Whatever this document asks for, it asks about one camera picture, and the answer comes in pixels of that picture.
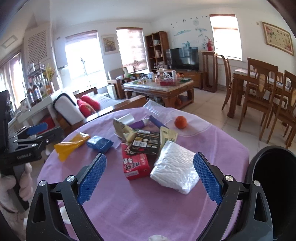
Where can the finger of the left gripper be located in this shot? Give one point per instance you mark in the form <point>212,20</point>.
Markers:
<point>28,131</point>
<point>40,141</point>

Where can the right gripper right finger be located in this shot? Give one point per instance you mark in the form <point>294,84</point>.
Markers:
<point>242,211</point>

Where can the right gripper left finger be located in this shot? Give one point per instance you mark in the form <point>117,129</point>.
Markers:
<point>45,221</point>

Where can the yellow snack wrapper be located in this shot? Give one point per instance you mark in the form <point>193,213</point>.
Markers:
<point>65,148</point>

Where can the blue snack packet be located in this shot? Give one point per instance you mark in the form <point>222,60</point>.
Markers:
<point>101,144</point>

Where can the white plastic bag packet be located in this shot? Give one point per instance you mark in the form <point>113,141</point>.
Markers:
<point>174,168</point>

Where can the beige snack bag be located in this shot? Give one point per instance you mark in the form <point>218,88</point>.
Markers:
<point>125,132</point>

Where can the red cartoon milk carton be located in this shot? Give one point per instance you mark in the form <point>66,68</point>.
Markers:
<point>135,165</point>

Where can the purple tube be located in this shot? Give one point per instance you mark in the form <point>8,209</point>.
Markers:
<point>139,124</point>

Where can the black barcode package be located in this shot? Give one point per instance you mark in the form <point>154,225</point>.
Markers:
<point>146,142</point>

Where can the beige green sachet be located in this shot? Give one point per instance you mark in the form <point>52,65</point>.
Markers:
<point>167,134</point>

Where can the orange tangerine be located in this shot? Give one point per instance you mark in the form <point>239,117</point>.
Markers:
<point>180,122</point>

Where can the black trash bin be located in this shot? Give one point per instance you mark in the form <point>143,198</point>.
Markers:
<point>274,168</point>

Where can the left white gloved hand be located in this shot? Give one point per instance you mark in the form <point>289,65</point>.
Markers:
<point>15,193</point>

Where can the white shelf unit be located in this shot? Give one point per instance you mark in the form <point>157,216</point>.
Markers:
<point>34,115</point>

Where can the white sofa cushion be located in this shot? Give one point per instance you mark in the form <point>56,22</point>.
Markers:
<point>66,105</point>

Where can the red cushion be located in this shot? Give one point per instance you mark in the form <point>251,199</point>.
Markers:
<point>88,106</point>

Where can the purple tablecloth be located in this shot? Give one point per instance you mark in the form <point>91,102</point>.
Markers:
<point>121,209</point>

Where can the wooden dining chair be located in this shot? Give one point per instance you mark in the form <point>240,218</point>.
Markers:
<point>285,109</point>
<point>260,90</point>

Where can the wooden dining chair near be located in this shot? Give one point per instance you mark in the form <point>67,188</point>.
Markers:
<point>260,90</point>

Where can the clear plastic tray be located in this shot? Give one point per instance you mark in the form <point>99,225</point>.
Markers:
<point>154,108</point>

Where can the wooden dining table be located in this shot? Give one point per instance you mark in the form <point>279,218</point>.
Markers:
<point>239,87</point>

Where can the wooden coffee table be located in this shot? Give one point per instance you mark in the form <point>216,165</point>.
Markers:
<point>176,96</point>

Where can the wooden bookshelf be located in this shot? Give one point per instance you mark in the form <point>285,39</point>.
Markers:
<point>157,44</point>

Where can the tall wooden stand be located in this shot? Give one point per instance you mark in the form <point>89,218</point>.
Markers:
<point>210,71</point>

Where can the black television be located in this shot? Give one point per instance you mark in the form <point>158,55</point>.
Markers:
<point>186,58</point>

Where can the framed flower painting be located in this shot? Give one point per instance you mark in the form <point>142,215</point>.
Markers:
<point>278,38</point>

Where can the sunflower picture frame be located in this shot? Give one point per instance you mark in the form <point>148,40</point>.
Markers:
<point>110,45</point>

